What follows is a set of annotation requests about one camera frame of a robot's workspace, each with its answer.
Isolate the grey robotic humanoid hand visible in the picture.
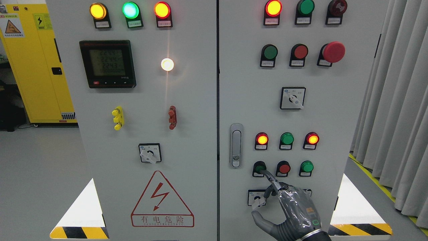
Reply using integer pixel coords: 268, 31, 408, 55
251, 170, 322, 241

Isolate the green start push button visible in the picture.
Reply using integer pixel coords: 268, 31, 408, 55
252, 161, 266, 177

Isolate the green push button lower right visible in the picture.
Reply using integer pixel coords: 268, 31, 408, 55
299, 160, 314, 177

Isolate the red stop push button lower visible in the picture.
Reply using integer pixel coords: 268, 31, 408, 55
276, 160, 291, 177

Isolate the red push button upper row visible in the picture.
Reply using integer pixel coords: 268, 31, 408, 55
289, 43, 308, 67

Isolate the green push button upper row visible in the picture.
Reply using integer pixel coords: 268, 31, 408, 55
259, 44, 278, 68

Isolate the red emergency stop mushroom button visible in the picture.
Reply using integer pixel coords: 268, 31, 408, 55
317, 41, 346, 67

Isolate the red indicator lamp lower right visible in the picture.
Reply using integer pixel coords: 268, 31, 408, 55
303, 132, 320, 150

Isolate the red indicator lamp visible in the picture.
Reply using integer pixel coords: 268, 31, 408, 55
303, 132, 320, 150
154, 1, 173, 28
263, 0, 282, 26
254, 132, 269, 150

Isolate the green indicator lamp lower middle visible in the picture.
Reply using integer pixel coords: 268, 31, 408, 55
279, 132, 295, 150

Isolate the green indicator lamp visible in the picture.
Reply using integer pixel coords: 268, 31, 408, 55
122, 1, 144, 28
295, 0, 315, 25
279, 132, 295, 150

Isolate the red indicator lamp lower left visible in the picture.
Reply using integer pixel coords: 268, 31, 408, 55
254, 132, 269, 150

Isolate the grey pleated curtain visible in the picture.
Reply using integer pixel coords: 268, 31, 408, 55
351, 0, 428, 228

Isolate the red electric hazard warning sticker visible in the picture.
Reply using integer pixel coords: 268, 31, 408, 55
130, 170, 195, 227

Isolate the right grey cabinet door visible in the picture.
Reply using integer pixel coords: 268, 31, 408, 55
219, 0, 390, 241

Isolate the grey cabinet door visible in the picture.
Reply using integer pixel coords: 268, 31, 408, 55
47, 0, 217, 241
219, 0, 390, 241

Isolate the red test terminal block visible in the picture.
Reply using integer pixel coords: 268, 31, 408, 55
168, 106, 177, 130

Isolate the white glowing indicator lamp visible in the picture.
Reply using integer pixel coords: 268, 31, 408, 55
160, 58, 175, 72

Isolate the dark red buzzer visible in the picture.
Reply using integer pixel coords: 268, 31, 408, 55
325, 0, 348, 25

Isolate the green indicator lamp top right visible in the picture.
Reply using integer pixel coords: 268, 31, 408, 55
295, 0, 315, 25

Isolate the yellow test terminal block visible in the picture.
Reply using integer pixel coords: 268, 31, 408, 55
111, 106, 124, 130

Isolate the red indicator lamp top right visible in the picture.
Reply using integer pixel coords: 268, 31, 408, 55
263, 0, 282, 26

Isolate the left grey cabinet door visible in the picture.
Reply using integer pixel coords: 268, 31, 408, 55
47, 0, 217, 241

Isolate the black digital power meter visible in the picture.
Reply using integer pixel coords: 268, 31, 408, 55
79, 40, 136, 88

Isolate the red indicator lamp top left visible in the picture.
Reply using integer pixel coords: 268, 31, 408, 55
154, 1, 173, 28

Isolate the green indicator lamp top left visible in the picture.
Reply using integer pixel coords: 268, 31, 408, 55
122, 1, 144, 28

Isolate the yellow indicator lamp top left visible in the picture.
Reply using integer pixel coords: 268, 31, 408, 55
90, 2, 112, 28

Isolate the yellow safety storage cabinet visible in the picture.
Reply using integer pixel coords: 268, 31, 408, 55
1, 4, 77, 125

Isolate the black key selector switch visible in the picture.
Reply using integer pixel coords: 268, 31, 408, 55
303, 188, 312, 196

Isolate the lower rotary selector switch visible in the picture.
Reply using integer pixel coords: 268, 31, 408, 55
247, 189, 266, 211

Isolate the grey cabinet door handle lock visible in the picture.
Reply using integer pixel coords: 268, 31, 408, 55
229, 123, 243, 168

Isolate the upper right rotary selector switch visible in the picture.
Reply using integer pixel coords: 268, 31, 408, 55
280, 87, 306, 110

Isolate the left panel rotary selector switch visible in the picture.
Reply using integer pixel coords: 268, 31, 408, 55
138, 143, 162, 164

